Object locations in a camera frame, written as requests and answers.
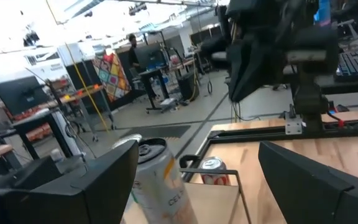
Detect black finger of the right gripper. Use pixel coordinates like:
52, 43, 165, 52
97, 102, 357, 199
237, 42, 279, 102
228, 42, 251, 103

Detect person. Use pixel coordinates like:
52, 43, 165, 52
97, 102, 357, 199
127, 33, 143, 74

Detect monitor with blue screen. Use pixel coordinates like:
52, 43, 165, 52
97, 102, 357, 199
313, 0, 333, 27

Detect white orange Celsius can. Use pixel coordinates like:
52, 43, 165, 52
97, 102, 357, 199
131, 138, 199, 224

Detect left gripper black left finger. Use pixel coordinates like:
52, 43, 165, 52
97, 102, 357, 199
0, 139, 140, 224

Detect wooden shelf black metal frame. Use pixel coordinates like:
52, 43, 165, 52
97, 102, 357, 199
121, 167, 254, 224

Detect black box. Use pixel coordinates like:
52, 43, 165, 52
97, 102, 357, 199
0, 154, 62, 190

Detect red patterned boxes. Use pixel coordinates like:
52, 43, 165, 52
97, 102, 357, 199
4, 105, 53, 141

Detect black standing desk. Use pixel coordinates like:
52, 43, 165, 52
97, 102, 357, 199
138, 67, 171, 114

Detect black aluminium table frame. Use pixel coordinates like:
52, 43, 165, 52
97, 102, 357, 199
178, 119, 358, 184

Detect black ceiling camera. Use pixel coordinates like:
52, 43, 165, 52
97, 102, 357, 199
23, 30, 40, 47

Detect wooden workbench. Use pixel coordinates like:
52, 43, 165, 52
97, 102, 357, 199
47, 83, 117, 143

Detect black partition panel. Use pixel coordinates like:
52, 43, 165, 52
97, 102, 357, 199
65, 58, 105, 108

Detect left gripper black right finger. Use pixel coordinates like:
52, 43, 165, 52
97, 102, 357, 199
257, 141, 358, 224

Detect silver metal bracket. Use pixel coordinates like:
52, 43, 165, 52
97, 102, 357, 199
284, 112, 304, 135

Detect colourful patchwork quilt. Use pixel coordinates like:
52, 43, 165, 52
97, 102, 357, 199
91, 52, 132, 103

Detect black office chair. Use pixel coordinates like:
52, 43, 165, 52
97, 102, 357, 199
331, 0, 358, 43

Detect silver Diet Coke can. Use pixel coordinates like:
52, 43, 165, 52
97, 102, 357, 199
199, 156, 231, 187

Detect black computer monitor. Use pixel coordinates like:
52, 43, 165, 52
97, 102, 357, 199
0, 76, 51, 116
134, 43, 167, 71

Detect black side desk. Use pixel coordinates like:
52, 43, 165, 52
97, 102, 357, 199
283, 73, 358, 96

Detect black bin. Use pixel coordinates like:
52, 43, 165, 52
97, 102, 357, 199
177, 72, 201, 102

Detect white cylinder tank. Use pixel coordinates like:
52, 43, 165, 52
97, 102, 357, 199
53, 111, 83, 156

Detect backlit computer keyboard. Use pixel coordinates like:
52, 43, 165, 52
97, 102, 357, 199
335, 49, 358, 82

